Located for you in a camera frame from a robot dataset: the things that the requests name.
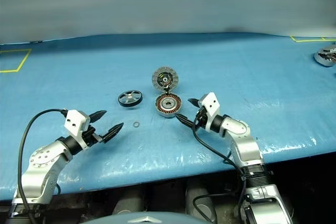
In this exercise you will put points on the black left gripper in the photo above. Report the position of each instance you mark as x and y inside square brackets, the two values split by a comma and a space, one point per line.
[90, 136]

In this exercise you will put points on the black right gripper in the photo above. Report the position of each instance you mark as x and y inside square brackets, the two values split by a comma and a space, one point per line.
[200, 116]

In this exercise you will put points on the motor stator with copper windings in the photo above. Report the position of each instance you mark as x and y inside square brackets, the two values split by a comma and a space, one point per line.
[167, 102]

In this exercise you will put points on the black rotor wheel silver spokes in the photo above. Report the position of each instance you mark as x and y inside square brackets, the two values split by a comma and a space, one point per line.
[130, 98]

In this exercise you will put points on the grey motor rotor disc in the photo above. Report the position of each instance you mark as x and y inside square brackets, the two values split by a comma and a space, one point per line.
[165, 79]

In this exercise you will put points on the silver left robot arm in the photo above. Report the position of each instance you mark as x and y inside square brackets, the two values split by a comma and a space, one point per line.
[39, 171]

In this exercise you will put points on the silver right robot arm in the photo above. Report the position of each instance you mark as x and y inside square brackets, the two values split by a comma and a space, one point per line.
[244, 145]

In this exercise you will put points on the silver metal object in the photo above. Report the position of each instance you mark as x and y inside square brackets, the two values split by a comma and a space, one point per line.
[324, 61]

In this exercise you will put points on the blue plastic table cover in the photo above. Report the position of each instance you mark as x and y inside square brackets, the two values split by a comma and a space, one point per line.
[236, 90]

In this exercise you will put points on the dark grey rounded shape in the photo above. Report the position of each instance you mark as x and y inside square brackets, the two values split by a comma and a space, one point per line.
[128, 203]
[199, 203]

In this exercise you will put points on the blue-grey robot torso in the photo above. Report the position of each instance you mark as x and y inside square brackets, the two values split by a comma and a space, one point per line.
[147, 218]

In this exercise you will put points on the yellow tape outline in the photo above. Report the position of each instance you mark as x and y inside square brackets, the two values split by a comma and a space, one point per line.
[309, 41]
[8, 71]

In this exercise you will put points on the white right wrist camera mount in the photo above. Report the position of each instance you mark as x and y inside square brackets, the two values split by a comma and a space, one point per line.
[210, 103]

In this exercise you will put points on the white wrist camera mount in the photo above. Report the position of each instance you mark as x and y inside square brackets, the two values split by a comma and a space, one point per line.
[210, 103]
[74, 123]

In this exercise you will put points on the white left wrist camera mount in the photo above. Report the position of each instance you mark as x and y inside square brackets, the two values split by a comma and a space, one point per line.
[74, 123]

